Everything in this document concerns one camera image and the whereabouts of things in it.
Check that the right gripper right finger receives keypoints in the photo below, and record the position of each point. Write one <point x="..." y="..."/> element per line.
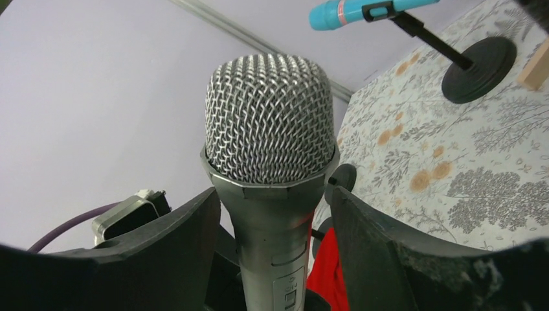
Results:
<point x="389" y="265"/>

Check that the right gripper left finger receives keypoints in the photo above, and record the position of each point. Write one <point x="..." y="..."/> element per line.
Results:
<point x="162" y="265"/>

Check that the silver microphone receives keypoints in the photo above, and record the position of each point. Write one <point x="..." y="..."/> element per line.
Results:
<point x="269" y="151"/>

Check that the black mic stand moved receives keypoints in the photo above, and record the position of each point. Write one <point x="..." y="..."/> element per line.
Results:
<point x="473" y="73"/>

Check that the blue microphone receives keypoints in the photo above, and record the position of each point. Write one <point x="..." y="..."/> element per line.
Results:
<point x="333" y="15"/>

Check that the red folded cloth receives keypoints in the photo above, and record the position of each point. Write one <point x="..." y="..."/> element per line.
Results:
<point x="326" y="278"/>

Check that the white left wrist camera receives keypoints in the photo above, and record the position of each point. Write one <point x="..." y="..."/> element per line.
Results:
<point x="139" y="209"/>

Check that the wooden clothes rack frame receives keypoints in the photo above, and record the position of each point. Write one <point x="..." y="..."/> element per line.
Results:
<point x="535" y="72"/>

